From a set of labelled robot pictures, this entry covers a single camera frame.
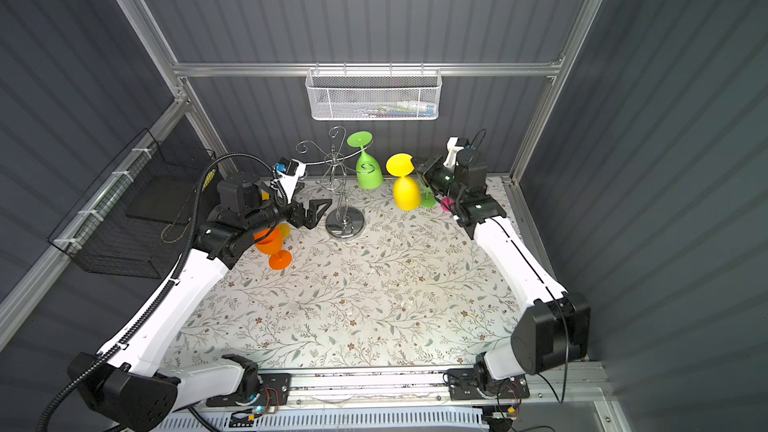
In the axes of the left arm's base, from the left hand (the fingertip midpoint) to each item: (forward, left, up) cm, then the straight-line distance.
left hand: (315, 191), depth 71 cm
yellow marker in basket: (+14, +33, -7) cm, 37 cm away
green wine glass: (+21, -12, -14) cm, 28 cm away
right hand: (+6, -24, +4) cm, 25 cm away
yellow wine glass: (+6, -23, -6) cm, 24 cm away
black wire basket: (-2, +44, -5) cm, 44 cm away
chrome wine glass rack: (+14, -3, -31) cm, 34 cm away
